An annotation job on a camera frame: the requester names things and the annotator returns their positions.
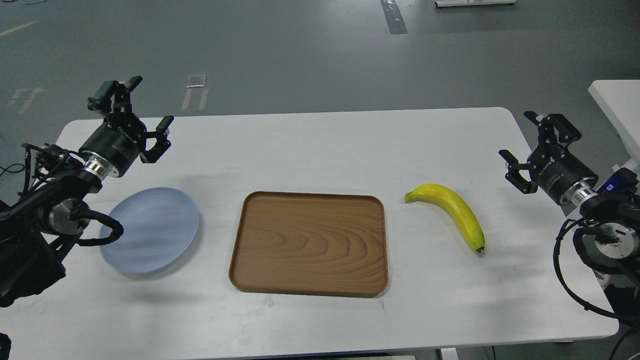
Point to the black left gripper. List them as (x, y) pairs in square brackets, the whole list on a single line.
[(120, 138)]

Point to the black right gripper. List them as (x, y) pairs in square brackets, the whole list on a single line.
[(556, 170)]

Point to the light blue plate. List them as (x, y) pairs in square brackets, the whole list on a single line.
[(159, 225)]

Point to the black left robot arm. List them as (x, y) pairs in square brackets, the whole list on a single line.
[(51, 216)]

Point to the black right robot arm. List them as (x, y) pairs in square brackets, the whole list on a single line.
[(606, 233)]

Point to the yellow banana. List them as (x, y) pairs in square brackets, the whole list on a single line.
[(461, 213)]

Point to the white side table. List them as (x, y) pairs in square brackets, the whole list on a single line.
[(619, 100)]

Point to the white object on floor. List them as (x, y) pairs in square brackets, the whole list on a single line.
[(467, 3)]

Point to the brown wooden tray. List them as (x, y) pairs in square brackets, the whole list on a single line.
[(311, 244)]

